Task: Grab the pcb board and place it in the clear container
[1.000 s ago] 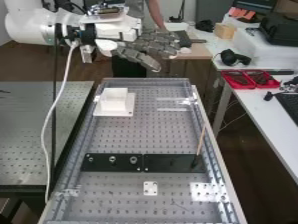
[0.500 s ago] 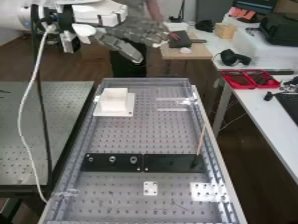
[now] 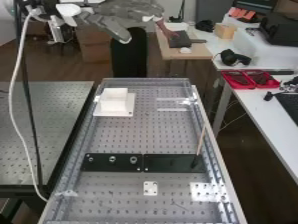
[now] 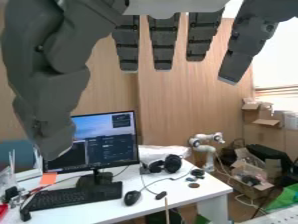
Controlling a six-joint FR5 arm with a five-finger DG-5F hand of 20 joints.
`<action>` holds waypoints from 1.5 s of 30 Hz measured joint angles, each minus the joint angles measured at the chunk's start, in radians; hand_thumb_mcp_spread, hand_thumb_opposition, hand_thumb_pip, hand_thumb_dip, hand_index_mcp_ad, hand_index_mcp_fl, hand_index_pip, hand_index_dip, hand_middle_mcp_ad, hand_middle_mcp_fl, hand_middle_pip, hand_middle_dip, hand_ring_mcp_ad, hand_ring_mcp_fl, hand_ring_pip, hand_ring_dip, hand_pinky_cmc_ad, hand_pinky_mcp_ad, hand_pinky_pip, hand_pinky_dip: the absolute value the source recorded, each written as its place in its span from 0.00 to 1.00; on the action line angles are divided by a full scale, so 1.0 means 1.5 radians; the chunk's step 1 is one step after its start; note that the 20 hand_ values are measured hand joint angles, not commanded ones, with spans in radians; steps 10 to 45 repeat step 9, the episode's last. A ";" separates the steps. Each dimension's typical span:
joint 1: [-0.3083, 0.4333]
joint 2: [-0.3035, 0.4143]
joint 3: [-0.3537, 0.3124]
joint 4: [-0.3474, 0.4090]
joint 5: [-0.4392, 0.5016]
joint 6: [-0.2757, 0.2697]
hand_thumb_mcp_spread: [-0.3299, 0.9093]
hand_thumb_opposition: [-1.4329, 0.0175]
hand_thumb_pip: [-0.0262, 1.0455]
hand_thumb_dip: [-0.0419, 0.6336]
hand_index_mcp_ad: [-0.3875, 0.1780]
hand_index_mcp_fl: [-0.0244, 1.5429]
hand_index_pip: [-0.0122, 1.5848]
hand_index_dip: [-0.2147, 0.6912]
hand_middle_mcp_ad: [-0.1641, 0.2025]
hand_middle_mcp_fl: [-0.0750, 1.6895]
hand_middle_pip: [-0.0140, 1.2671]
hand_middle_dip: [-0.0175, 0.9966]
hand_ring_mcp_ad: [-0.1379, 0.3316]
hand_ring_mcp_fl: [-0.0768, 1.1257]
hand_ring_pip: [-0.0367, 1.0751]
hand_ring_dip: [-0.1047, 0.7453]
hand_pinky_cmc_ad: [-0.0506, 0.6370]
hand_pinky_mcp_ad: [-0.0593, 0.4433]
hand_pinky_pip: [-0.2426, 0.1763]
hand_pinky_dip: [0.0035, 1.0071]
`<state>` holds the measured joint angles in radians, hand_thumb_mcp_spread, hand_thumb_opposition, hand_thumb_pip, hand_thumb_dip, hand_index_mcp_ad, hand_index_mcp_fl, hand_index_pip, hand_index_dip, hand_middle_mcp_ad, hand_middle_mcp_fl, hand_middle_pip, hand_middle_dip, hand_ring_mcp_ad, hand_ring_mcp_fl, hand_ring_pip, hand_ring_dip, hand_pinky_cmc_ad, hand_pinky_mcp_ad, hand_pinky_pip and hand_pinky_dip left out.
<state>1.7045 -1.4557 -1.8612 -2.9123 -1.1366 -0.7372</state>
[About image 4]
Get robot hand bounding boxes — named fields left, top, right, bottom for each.
left=0, top=0, right=298, bottom=162

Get thin stick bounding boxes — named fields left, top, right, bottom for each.
left=162, top=197, right=171, bottom=224

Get white desk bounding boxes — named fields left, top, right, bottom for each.
left=0, top=144, right=234, bottom=224

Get black headphones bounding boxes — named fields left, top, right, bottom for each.
left=144, top=153, right=183, bottom=175

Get black mouse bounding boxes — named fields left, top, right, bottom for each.
left=122, top=189, right=143, bottom=207

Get black keyboard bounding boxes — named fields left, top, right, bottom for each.
left=18, top=186, right=97, bottom=214

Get open cardboard box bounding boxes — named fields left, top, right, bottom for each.
left=230, top=161, right=276, bottom=200

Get stacked cardboard boxes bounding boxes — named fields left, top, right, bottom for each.
left=240, top=97, right=284, bottom=129

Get orange paper note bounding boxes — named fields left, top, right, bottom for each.
left=38, top=172, right=58, bottom=186

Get black monitor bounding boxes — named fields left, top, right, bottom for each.
left=42, top=110, right=140, bottom=188

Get small white jointed device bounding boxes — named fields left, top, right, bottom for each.
left=187, top=131, right=226, bottom=174

